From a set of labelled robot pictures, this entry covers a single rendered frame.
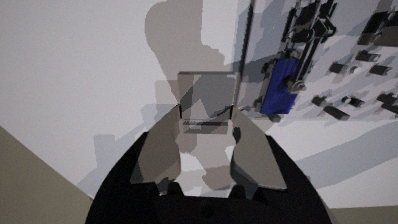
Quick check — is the dark blue flat plate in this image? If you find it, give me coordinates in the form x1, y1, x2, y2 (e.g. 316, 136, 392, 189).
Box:
258, 58, 300, 114

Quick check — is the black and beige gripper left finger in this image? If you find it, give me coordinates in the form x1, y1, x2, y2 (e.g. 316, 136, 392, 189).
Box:
85, 104, 182, 224

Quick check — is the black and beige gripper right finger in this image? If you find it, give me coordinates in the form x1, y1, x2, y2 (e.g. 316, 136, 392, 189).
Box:
229, 105, 332, 224

